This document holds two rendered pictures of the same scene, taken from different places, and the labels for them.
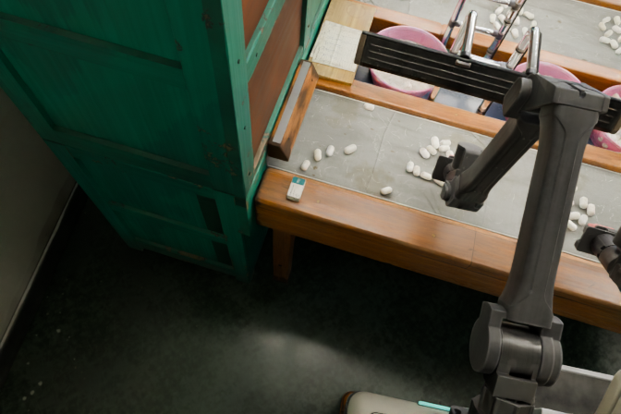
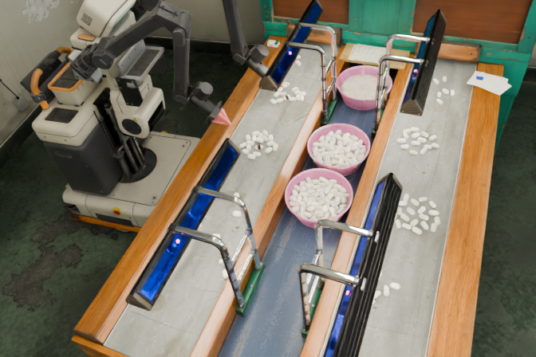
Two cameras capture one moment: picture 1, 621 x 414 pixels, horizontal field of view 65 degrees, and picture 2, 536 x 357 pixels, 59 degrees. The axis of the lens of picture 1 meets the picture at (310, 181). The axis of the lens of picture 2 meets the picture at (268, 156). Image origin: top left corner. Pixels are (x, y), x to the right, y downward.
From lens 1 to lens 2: 2.44 m
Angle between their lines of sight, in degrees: 57
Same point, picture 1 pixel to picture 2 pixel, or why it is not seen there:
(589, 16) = (436, 195)
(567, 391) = (147, 58)
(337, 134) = (309, 60)
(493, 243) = (235, 107)
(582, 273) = (211, 141)
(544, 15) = (429, 164)
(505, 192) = (268, 122)
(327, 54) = (360, 49)
